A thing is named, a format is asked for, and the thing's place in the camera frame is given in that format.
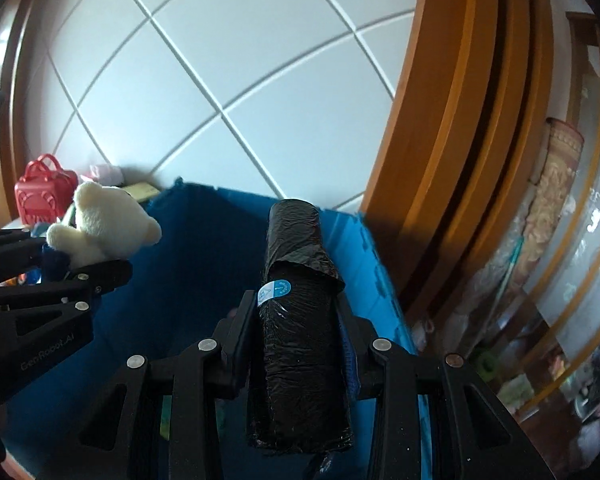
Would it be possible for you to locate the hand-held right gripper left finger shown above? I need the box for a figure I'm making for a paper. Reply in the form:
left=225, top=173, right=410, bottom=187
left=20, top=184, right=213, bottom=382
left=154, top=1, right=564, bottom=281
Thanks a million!
left=40, top=287, right=258, bottom=480

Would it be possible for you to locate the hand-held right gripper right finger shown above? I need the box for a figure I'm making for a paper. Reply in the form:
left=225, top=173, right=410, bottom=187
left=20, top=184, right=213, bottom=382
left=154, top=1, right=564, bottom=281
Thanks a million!
left=332, top=295, right=553, bottom=480

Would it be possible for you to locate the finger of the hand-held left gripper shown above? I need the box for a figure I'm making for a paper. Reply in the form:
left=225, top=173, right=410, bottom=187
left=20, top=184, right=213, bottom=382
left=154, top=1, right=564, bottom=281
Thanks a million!
left=0, top=259, right=133, bottom=342
left=0, top=229, right=49, bottom=287

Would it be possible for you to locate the black garbage bag roll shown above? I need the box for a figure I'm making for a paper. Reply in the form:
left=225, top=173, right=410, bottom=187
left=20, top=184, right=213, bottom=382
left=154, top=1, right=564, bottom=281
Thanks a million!
left=245, top=199, right=356, bottom=453

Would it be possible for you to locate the cream teddy bear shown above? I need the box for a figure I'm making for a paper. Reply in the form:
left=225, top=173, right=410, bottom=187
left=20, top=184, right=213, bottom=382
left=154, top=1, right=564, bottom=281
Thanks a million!
left=46, top=180, right=162, bottom=268

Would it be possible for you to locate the blue plastic crate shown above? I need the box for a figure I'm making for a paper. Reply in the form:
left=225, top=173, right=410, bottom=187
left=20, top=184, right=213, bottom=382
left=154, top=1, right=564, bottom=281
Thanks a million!
left=0, top=182, right=433, bottom=480

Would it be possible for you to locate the red toy suitcase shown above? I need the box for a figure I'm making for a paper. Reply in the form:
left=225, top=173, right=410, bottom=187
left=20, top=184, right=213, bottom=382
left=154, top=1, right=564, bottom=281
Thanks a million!
left=14, top=154, right=79, bottom=226

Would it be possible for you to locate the pale pink plastic bag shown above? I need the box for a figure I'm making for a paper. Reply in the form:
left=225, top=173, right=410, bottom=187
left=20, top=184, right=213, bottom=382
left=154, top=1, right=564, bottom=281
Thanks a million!
left=79, top=162, right=126, bottom=187

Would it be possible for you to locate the clear plastic storage bag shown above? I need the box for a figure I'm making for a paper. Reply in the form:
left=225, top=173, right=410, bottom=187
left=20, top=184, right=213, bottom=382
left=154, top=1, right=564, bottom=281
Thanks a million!
left=415, top=200, right=600, bottom=461

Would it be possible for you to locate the patterned rolled mat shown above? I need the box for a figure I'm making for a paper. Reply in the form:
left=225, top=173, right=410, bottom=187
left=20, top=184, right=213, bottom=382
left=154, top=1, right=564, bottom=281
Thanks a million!
left=525, top=117, right=586, bottom=241

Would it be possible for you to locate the wooden headboard frame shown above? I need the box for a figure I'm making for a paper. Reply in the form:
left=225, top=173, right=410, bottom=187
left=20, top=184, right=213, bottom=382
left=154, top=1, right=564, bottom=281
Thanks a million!
left=360, top=0, right=556, bottom=311
left=0, top=0, right=61, bottom=221

